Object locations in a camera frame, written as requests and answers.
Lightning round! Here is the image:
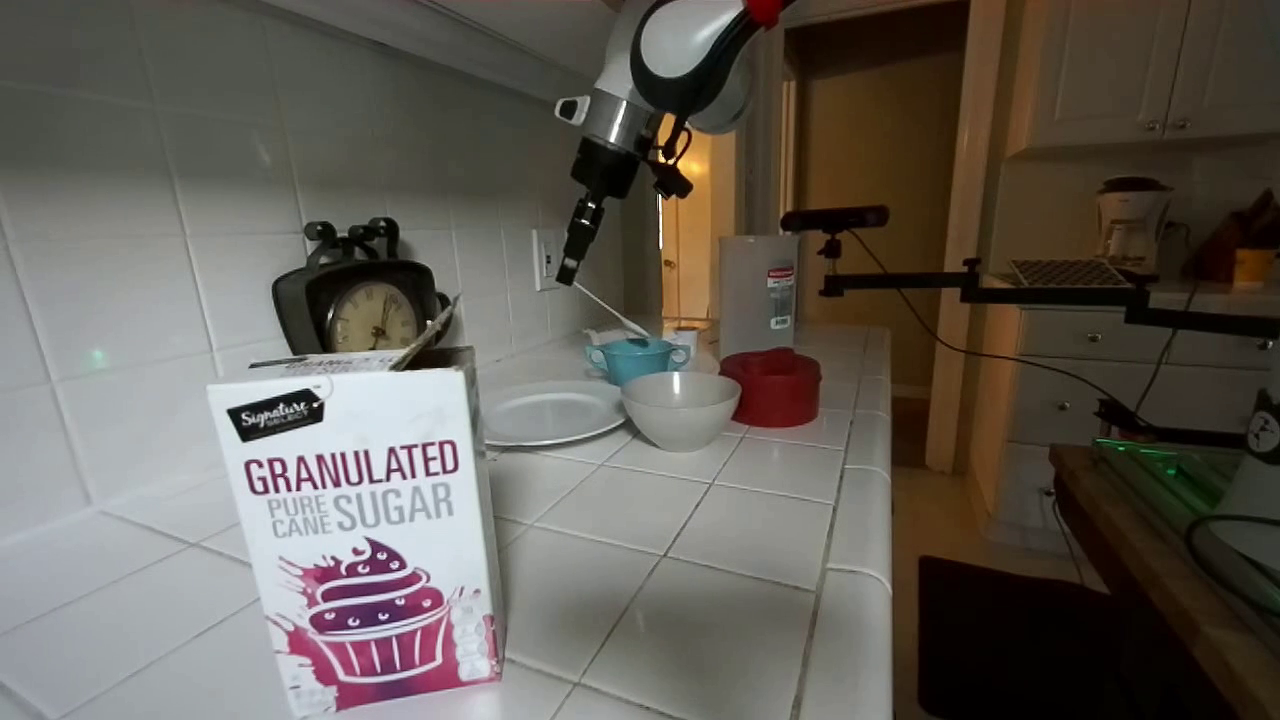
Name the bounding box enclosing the clear plastic jug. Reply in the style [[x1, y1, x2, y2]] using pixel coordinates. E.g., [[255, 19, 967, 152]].
[[714, 231, 805, 362]]

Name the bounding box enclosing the blue bowl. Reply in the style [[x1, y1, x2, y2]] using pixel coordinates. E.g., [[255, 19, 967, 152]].
[[585, 332, 696, 392]]

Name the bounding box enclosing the white drawer cabinet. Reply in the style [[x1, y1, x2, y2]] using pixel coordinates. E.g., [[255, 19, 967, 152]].
[[990, 309, 1280, 535]]

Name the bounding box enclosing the dark floor mat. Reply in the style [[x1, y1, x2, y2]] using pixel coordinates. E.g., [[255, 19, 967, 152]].
[[916, 553, 1204, 720]]

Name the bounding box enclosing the brown wooden table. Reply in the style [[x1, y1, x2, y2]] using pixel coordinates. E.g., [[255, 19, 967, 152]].
[[1046, 439, 1280, 720]]

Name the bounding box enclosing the black looped cable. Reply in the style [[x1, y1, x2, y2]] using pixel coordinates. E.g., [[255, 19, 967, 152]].
[[1182, 506, 1280, 624]]

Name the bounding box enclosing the red cup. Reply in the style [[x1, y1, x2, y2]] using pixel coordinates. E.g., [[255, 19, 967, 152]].
[[720, 350, 825, 433]]

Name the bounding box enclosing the white wall outlet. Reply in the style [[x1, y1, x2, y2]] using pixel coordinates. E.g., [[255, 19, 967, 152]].
[[529, 223, 589, 295]]

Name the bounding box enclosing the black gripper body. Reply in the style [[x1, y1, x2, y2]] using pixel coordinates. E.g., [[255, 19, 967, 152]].
[[567, 138, 644, 215]]

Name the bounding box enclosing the brown wooden block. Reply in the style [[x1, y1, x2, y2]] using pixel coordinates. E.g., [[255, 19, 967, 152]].
[[1182, 184, 1280, 295]]

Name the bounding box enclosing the white dinner plate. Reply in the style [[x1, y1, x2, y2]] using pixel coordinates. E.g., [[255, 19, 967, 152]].
[[477, 377, 633, 451]]

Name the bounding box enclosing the white coffee maker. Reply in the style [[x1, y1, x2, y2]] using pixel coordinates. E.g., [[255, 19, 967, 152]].
[[1092, 174, 1175, 277]]

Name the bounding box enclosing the green plastic object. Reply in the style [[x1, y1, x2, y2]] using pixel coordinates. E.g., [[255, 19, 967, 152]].
[[1092, 435, 1252, 518]]

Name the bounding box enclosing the white box black mark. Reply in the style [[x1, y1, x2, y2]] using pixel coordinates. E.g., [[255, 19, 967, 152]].
[[1215, 384, 1280, 582]]

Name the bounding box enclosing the white overhead cabinet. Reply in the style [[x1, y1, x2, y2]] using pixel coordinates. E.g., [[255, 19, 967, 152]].
[[262, 0, 633, 112]]

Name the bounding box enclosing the white spoon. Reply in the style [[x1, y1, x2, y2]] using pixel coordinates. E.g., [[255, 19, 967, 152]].
[[571, 277, 659, 343]]

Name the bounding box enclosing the black retro alarm clock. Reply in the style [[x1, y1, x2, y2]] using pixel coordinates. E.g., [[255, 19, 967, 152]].
[[269, 215, 456, 362]]

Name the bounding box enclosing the black perforated plate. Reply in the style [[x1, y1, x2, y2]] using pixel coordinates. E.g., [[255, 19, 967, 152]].
[[1003, 257, 1143, 294]]

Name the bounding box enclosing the black bar camera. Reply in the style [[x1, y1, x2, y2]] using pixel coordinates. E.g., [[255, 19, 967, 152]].
[[776, 200, 893, 240]]

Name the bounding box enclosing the granulated sugar carton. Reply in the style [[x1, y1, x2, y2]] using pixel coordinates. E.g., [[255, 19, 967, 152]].
[[202, 350, 509, 720]]

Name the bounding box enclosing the white ceramic bowl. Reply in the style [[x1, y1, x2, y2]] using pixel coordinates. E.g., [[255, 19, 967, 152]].
[[615, 368, 742, 451]]

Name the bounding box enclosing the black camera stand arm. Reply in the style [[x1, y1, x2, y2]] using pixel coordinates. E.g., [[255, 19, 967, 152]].
[[815, 227, 1280, 451]]

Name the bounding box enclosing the lit panel door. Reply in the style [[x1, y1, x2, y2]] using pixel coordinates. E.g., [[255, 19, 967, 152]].
[[656, 124, 738, 332]]

